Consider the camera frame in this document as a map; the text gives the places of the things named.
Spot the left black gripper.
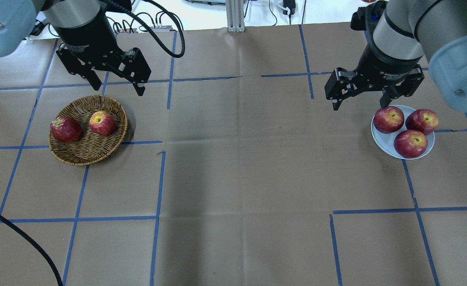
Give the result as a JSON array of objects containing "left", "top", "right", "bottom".
[{"left": 56, "top": 15, "right": 151, "bottom": 97}]

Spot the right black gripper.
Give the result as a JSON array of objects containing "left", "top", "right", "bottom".
[{"left": 324, "top": 44, "right": 424, "bottom": 111}]

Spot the red yellow apple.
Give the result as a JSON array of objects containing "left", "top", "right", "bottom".
[{"left": 89, "top": 111, "right": 116, "bottom": 136}]

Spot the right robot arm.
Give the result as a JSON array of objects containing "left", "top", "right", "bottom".
[{"left": 324, "top": 0, "right": 467, "bottom": 112}]

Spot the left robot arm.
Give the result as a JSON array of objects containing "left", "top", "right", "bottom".
[{"left": 0, "top": 0, "right": 151, "bottom": 96}]

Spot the red apple on plate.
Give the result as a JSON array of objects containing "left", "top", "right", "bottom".
[
  {"left": 372, "top": 106, "right": 405, "bottom": 134},
  {"left": 393, "top": 130, "right": 429, "bottom": 158},
  {"left": 405, "top": 109, "right": 439, "bottom": 135}
]

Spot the light blue plate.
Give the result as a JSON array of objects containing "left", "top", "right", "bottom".
[{"left": 371, "top": 105, "right": 435, "bottom": 159}]

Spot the dark red apple in basket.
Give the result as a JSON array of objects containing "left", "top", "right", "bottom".
[{"left": 50, "top": 116, "right": 83, "bottom": 143}]

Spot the woven wicker basket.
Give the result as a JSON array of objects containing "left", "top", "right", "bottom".
[{"left": 48, "top": 95, "right": 128, "bottom": 166}]

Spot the black braided cable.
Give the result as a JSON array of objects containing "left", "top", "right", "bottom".
[{"left": 98, "top": 0, "right": 186, "bottom": 58}]

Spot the aluminium frame post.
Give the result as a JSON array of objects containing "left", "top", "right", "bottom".
[{"left": 225, "top": 0, "right": 246, "bottom": 33}]

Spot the black braided cable foreground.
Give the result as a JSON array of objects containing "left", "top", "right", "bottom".
[{"left": 0, "top": 214, "right": 63, "bottom": 286}]

